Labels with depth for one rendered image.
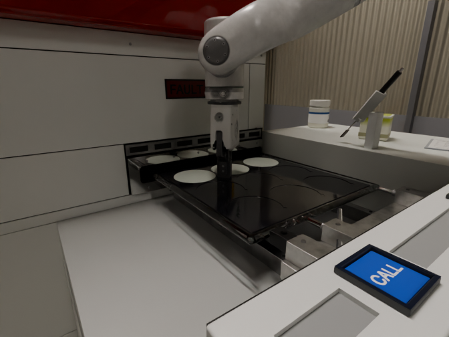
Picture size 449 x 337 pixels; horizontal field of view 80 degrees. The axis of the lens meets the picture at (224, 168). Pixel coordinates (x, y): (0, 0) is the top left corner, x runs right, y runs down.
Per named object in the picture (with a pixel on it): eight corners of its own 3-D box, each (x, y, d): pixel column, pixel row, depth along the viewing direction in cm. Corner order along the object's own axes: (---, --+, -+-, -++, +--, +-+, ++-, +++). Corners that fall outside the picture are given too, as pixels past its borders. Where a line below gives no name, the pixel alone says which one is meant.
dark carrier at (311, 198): (159, 176, 66) (159, 173, 66) (261, 156, 86) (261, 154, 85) (251, 236, 40) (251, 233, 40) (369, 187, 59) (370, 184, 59)
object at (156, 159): (129, 193, 68) (125, 157, 65) (258, 165, 92) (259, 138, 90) (131, 195, 67) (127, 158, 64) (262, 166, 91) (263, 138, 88)
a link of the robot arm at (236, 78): (242, 87, 53) (244, 87, 62) (243, 11, 49) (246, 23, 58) (200, 87, 54) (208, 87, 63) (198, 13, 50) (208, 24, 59)
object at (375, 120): (347, 145, 67) (355, 89, 63) (356, 144, 69) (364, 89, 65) (372, 150, 62) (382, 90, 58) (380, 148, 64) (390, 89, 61)
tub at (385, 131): (356, 138, 75) (360, 114, 74) (361, 135, 81) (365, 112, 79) (387, 142, 71) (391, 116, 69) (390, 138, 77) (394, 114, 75)
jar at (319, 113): (303, 126, 99) (305, 99, 96) (315, 125, 103) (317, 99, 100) (319, 129, 93) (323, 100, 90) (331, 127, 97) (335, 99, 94)
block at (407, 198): (393, 202, 55) (395, 188, 54) (400, 198, 57) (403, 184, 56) (440, 216, 49) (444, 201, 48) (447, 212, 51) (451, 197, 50)
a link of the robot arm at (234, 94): (239, 87, 53) (239, 102, 54) (246, 87, 61) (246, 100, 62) (199, 87, 55) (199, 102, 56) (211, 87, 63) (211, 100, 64)
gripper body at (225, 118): (236, 98, 53) (236, 153, 57) (244, 96, 63) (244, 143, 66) (200, 97, 55) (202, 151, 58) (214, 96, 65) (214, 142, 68)
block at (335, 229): (320, 240, 41) (322, 222, 40) (333, 233, 43) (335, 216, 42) (373, 267, 35) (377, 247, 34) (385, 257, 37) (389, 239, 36)
